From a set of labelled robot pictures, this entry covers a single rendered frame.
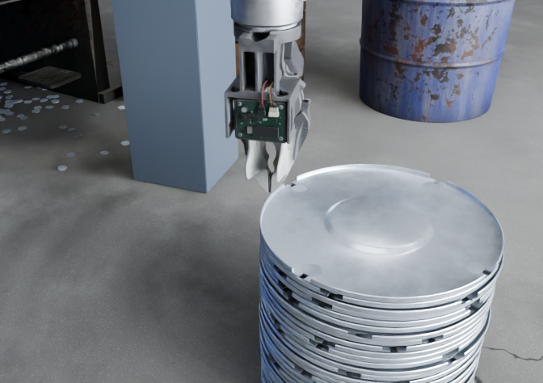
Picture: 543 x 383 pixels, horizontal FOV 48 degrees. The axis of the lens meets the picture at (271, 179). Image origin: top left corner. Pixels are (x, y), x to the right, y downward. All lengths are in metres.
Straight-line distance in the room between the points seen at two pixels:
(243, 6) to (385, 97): 1.11
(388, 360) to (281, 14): 0.38
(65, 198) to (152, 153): 0.20
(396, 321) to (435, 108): 1.07
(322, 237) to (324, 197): 0.09
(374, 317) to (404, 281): 0.05
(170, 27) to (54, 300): 0.53
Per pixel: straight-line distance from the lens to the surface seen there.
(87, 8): 1.76
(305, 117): 0.69
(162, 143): 1.30
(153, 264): 1.11
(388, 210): 0.77
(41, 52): 1.73
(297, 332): 0.71
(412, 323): 0.66
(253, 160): 0.71
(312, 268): 0.67
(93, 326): 1.01
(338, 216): 0.75
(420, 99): 1.66
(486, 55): 1.68
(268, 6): 0.61
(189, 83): 1.21
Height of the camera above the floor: 0.66
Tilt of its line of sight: 29 degrees down
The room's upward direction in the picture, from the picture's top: straight up
